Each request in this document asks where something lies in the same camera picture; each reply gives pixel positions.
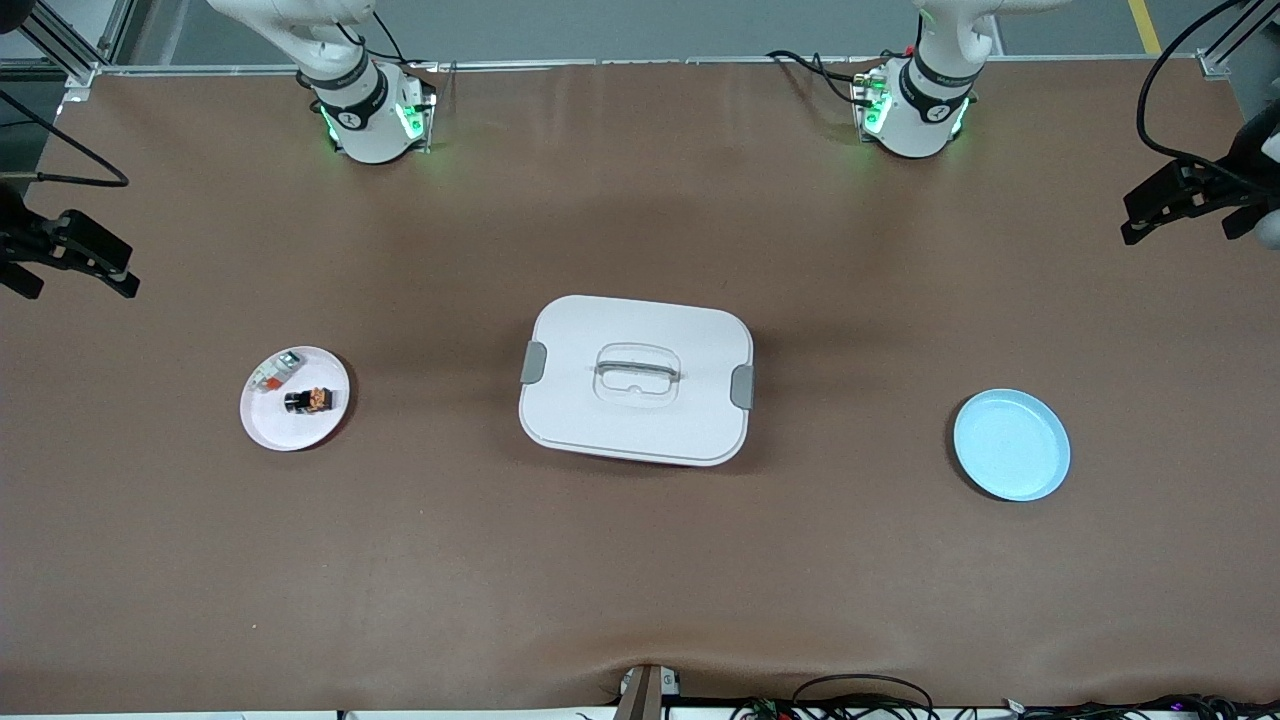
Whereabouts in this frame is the white circuit breaker orange lever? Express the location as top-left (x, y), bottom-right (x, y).
top-left (250, 351), bottom-right (305, 394)

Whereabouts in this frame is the silver table edge rail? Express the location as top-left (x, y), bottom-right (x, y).
top-left (92, 54), bottom-right (1209, 75)

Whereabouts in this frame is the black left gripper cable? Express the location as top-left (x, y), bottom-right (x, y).
top-left (1136, 0), bottom-right (1280, 196)

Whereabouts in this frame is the tangled black cable bundle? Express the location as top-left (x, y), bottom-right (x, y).
top-left (1003, 692), bottom-right (1280, 720)

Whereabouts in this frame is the black arm base cable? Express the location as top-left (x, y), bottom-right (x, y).
top-left (766, 48), bottom-right (873, 107)
top-left (335, 12), bottom-right (441, 71)

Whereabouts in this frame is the black left arm base cable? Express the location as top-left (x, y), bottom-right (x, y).
top-left (766, 48), bottom-right (873, 107)

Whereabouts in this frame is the light blue round plate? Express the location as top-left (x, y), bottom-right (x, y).
top-left (952, 388), bottom-right (1072, 503)

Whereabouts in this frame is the brown table clamp bracket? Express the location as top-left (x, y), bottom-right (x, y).
top-left (615, 664), bottom-right (683, 720)

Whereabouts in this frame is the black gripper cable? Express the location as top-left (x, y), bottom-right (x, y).
top-left (0, 88), bottom-right (131, 189)
top-left (1136, 0), bottom-right (1280, 196)

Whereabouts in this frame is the white lidded storage box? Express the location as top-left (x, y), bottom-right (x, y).
top-left (518, 294), bottom-right (755, 468)

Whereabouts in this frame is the aluminium frame post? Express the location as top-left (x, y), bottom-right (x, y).
top-left (1198, 0), bottom-right (1280, 81)
top-left (0, 0), bottom-right (133, 89)

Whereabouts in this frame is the pink round plate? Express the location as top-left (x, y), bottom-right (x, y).
top-left (239, 346), bottom-right (352, 453)

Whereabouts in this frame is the black right arm base cable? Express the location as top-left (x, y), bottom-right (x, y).
top-left (335, 12), bottom-right (441, 71)

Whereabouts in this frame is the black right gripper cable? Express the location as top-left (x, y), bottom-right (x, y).
top-left (0, 88), bottom-right (131, 189)

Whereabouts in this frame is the black looped cable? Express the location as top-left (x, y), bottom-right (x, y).
top-left (790, 674), bottom-right (937, 720)

